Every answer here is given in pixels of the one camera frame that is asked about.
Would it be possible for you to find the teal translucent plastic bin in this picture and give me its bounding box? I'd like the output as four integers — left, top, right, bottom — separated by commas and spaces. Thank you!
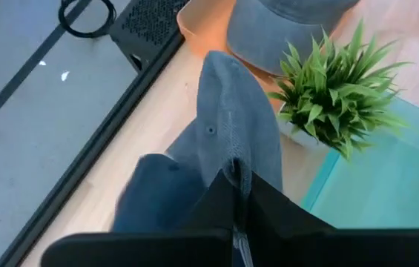
300, 96, 419, 229

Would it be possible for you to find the black perforated computer case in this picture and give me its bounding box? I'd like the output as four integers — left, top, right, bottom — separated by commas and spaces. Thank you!
108, 0, 191, 71

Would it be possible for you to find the grey cap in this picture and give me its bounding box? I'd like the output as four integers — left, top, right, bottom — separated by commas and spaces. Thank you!
226, 0, 360, 77

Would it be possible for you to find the small green potted plant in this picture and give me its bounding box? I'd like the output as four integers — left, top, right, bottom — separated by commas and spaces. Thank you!
267, 18, 414, 161

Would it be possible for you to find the orange plastic bin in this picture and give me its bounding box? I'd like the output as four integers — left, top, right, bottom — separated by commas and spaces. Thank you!
176, 0, 362, 112

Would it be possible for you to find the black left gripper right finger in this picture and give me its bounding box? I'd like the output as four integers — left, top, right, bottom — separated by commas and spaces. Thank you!
245, 172, 419, 267

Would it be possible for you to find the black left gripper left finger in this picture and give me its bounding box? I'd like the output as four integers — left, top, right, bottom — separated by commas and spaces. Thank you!
40, 168, 238, 267

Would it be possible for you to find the coiled black floor cable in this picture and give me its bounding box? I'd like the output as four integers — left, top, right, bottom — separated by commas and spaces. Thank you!
57, 0, 117, 39

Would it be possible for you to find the dark blue denim cap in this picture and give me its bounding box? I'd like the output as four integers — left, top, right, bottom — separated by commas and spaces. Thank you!
112, 50, 284, 267

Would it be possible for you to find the black metal table frame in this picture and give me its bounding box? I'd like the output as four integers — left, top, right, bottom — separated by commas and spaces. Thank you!
0, 31, 188, 267

